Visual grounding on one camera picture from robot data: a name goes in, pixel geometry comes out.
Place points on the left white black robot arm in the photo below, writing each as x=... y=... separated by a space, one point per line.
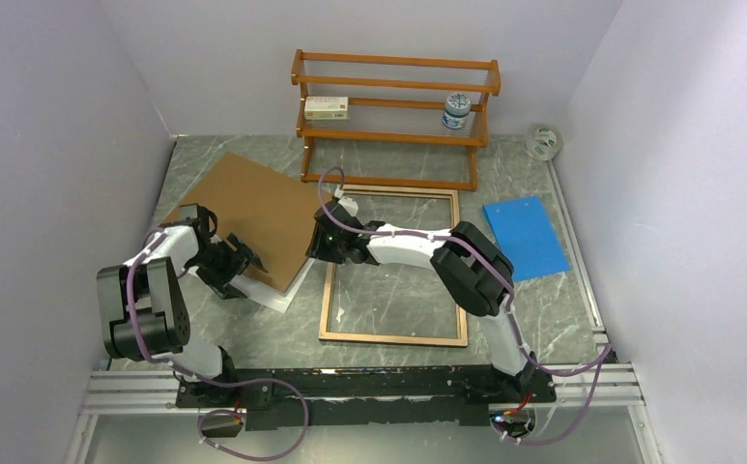
x=144 y=315

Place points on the white photo paper sheet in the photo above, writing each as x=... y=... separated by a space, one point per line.
x=254 y=283

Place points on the picture frame black and gold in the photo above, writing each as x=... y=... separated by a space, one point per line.
x=460 y=342

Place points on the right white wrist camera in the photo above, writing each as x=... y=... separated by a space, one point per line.
x=348 y=203

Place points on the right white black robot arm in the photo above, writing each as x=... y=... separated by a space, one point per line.
x=476 y=275

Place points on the brown cardboard backing board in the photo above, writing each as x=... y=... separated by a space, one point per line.
x=270 y=211

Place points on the white red small box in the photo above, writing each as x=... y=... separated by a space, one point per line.
x=317 y=108

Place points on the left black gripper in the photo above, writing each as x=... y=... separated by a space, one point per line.
x=239 y=260

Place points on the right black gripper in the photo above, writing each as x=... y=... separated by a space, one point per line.
x=317 y=250

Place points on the clear tape roll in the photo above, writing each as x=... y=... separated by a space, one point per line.
x=542 y=142

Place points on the blue white ceramic jar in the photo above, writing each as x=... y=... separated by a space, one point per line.
x=457 y=110

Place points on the orange wooden shelf rack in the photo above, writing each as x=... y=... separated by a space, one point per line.
x=396 y=99

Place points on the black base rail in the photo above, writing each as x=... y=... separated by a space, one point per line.
x=273 y=398

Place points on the blue clipboard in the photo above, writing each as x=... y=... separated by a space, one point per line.
x=525 y=235

